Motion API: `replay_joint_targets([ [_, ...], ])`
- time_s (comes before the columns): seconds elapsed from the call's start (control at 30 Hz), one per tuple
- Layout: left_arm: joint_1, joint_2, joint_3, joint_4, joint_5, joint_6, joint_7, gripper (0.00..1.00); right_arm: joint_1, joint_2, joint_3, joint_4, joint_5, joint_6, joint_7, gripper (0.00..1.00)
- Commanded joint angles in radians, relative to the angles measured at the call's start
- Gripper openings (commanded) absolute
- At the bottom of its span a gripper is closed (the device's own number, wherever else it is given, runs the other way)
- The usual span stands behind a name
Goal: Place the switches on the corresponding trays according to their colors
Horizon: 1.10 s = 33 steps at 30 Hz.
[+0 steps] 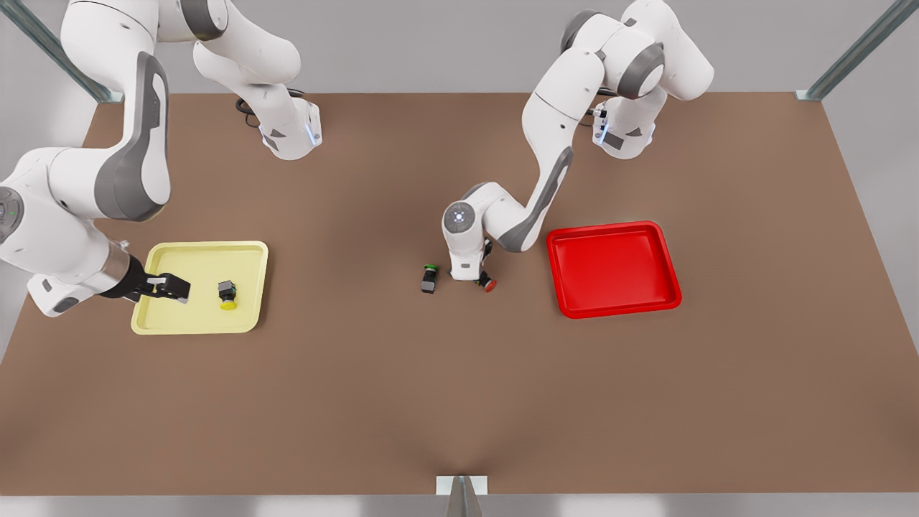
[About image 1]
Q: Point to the yellow push-button switch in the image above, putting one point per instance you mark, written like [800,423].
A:
[228,294]

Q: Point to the red tray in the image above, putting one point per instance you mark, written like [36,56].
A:
[612,268]

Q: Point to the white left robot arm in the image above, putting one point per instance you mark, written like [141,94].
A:
[567,100]

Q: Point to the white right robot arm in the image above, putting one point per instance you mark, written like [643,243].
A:
[129,143]

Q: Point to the red push-button switch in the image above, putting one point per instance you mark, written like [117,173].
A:
[489,284]

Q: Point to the green push-button switch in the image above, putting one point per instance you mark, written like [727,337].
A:
[429,278]

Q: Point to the yellow tray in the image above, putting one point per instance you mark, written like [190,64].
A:
[203,287]

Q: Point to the silver frame post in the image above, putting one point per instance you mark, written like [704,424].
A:
[854,52]
[462,497]
[61,52]

